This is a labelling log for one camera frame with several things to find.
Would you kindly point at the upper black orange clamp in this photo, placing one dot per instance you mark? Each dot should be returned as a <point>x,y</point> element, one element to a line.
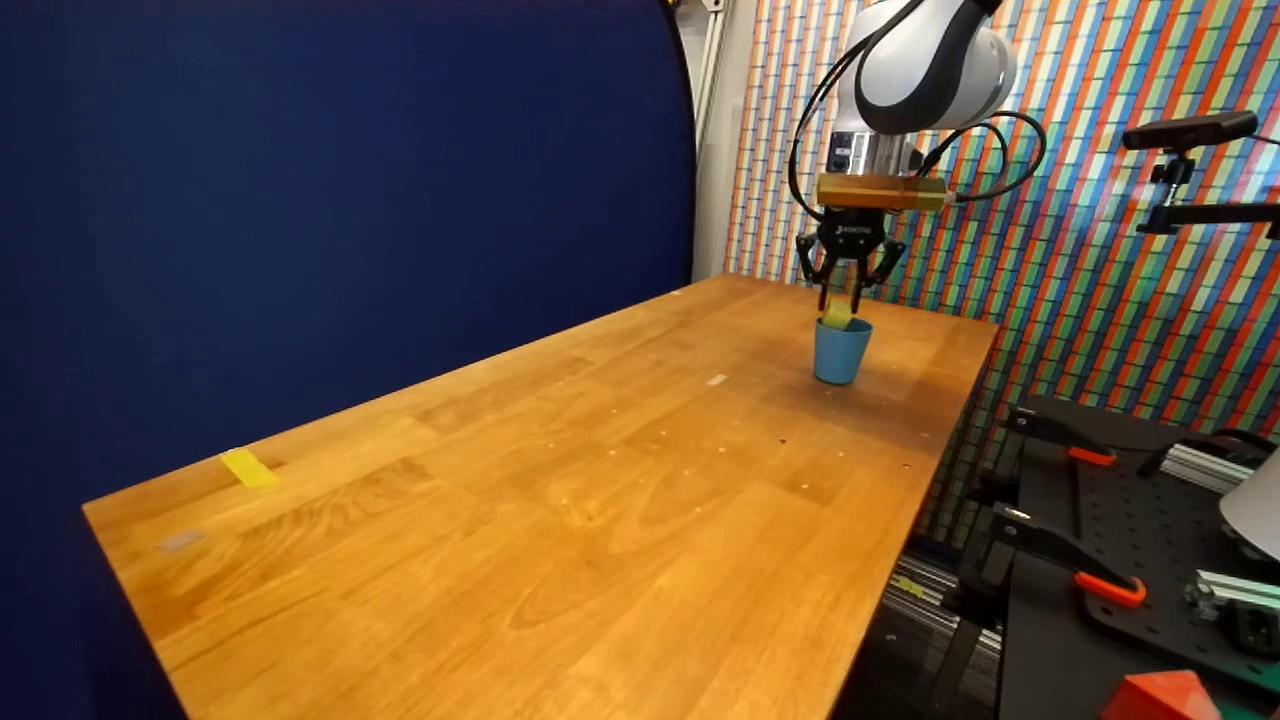
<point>1077,447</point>

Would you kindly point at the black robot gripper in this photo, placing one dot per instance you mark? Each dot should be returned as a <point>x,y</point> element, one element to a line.
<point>852,239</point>

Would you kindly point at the red angular block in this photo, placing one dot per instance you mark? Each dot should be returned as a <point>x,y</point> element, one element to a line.
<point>1163,699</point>

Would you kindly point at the blue fabric partition screen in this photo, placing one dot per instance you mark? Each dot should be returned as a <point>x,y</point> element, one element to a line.
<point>223,216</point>

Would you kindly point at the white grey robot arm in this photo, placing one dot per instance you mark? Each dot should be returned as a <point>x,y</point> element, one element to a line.
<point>914,64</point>

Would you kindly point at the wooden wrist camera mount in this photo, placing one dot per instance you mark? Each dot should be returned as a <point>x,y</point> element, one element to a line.
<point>882,194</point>

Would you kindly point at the yellow tape strip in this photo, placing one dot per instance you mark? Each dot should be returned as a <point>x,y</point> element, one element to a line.
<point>248,469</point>

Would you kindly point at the yellow cube block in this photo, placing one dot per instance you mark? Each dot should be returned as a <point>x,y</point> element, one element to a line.
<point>838,316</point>

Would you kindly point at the lower black orange clamp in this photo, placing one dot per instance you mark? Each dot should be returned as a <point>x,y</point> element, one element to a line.
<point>1020,533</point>

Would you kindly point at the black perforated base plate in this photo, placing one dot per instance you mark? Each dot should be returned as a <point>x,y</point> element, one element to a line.
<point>1066,649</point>

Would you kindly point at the blue plastic cup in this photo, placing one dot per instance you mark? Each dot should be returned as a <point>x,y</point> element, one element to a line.
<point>842,351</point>

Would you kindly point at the silver aluminium profile bar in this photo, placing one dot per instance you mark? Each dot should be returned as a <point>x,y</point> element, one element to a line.
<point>1215,472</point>

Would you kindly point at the black orange clamp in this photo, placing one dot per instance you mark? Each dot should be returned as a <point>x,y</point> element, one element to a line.
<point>1020,533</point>
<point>1077,447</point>

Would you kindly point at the black camera on stand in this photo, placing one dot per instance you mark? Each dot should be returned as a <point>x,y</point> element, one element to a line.
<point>1175,169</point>

